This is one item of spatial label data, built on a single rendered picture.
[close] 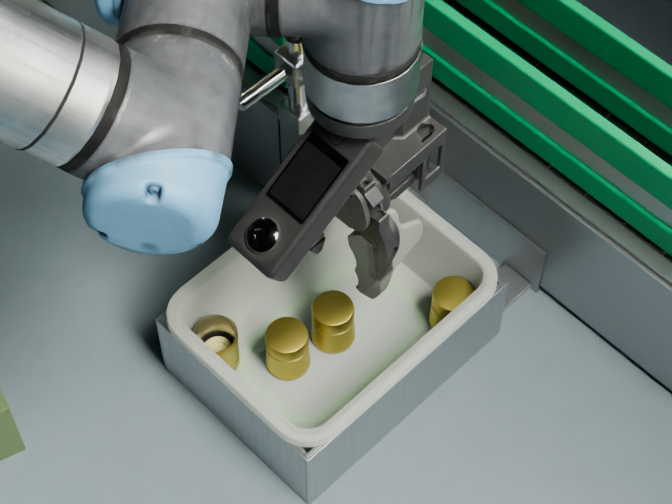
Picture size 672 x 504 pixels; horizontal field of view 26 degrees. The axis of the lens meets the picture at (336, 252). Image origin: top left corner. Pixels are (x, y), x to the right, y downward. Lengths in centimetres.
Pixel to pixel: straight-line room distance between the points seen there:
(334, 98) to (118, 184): 20
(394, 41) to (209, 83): 13
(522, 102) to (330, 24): 31
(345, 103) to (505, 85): 25
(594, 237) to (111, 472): 42
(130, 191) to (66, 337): 49
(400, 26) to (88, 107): 21
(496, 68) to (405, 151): 16
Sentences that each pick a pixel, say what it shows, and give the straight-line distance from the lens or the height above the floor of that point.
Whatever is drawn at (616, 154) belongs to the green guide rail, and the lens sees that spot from 108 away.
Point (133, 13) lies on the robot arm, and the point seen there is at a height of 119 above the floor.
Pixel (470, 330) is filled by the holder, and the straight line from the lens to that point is 116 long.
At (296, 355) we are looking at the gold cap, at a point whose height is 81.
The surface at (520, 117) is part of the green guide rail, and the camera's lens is 115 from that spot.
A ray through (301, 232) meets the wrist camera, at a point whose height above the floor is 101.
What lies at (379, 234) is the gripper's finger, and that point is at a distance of 100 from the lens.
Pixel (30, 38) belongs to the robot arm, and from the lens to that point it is 75.
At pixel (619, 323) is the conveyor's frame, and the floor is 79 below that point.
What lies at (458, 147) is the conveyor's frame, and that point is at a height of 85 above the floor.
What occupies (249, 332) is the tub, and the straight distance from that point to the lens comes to 119.
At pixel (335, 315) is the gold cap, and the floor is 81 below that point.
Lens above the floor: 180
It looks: 57 degrees down
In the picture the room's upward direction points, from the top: straight up
